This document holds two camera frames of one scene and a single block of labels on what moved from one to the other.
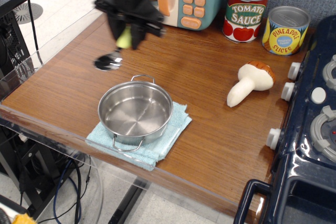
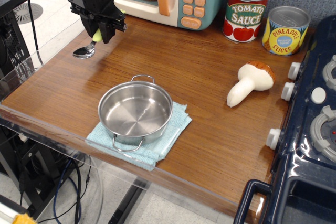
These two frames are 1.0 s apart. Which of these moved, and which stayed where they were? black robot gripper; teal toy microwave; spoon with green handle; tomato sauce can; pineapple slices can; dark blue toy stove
Moved: spoon with green handle; black robot gripper
Stayed: tomato sauce can; pineapple slices can; dark blue toy stove; teal toy microwave
